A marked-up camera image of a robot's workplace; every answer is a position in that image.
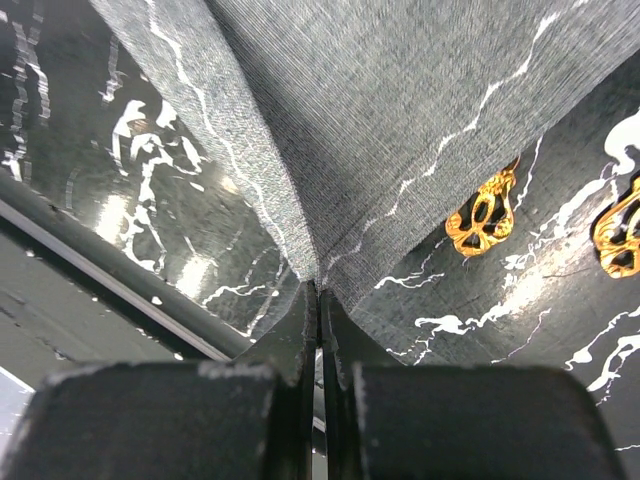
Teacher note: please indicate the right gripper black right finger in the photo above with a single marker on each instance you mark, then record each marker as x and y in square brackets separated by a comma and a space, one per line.
[385, 420]

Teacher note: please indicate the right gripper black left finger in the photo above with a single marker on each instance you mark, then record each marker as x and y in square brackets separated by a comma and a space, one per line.
[250, 418]

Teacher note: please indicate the grey cloth napkin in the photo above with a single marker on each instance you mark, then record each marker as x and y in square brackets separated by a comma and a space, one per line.
[353, 127]

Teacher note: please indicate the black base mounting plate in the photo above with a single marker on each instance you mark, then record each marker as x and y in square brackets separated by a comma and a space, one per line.
[68, 297]

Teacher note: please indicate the gold spoon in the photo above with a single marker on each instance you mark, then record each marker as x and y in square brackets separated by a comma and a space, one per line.
[487, 218]

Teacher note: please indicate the gold fork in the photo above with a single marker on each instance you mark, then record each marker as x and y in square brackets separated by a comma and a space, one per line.
[615, 234]

